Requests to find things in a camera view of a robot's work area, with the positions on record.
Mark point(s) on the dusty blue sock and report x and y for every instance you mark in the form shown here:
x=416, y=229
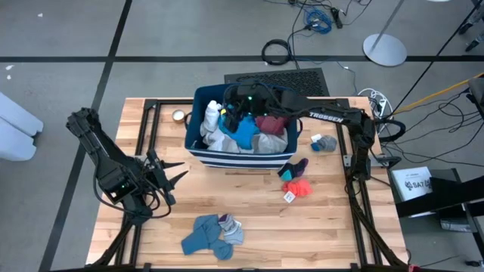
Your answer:
x=202, y=234

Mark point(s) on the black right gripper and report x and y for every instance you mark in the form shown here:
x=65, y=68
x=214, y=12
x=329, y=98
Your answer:
x=261, y=98

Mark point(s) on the grey striped purple-toe sock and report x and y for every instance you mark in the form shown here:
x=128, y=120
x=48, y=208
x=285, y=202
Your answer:
x=232, y=232

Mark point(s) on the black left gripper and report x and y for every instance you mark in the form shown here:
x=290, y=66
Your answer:
x=128, y=181

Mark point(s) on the maroon garment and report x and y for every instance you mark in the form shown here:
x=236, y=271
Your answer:
x=272, y=124

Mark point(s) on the black metal table frame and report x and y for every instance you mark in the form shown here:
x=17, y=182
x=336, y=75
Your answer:
x=150, y=104

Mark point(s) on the grey padded seat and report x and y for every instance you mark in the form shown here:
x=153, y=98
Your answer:
x=478, y=90

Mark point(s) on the grey plastic bag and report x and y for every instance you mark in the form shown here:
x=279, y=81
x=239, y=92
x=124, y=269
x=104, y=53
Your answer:
x=455, y=225

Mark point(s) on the thin black pole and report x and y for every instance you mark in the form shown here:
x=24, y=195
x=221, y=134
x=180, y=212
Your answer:
x=435, y=60

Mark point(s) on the white labelled box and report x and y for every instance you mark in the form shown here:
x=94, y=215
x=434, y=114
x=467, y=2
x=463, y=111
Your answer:
x=410, y=181

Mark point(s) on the black wheeled stand leg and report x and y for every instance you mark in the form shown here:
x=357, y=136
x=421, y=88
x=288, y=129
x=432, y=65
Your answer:
x=472, y=46

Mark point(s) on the yellow stick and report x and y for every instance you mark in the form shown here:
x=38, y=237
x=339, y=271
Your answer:
x=435, y=94

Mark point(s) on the white shirt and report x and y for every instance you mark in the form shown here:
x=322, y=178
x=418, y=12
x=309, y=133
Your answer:
x=223, y=141

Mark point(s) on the bright teal garment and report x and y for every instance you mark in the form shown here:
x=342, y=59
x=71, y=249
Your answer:
x=246, y=134

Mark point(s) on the black power strip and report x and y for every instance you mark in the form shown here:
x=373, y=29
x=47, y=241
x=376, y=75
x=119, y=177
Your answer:
x=336, y=18

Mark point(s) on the navy purple teal sock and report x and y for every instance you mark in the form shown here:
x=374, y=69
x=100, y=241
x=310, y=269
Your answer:
x=296, y=170

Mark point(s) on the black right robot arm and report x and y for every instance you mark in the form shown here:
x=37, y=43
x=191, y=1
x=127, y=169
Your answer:
x=329, y=113

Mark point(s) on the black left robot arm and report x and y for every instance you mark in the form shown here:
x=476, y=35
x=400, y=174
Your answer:
x=94, y=143

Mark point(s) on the navy white-striped fabric bin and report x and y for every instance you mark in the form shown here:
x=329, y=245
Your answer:
x=242, y=160

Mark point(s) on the black floor grate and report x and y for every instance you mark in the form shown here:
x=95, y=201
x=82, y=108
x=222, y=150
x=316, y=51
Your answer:
x=306, y=81

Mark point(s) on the black side shelf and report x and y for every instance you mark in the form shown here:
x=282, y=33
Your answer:
x=453, y=192

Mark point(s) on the white sock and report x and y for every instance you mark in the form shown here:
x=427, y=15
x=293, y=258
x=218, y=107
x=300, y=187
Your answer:
x=212, y=113

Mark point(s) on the grey sock with blue toe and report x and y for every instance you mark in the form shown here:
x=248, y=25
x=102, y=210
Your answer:
x=327, y=143

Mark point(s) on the round grey stand base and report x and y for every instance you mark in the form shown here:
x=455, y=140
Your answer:
x=383, y=51

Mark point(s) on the white foam block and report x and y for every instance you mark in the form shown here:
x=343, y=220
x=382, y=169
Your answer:
x=19, y=117
x=15, y=145

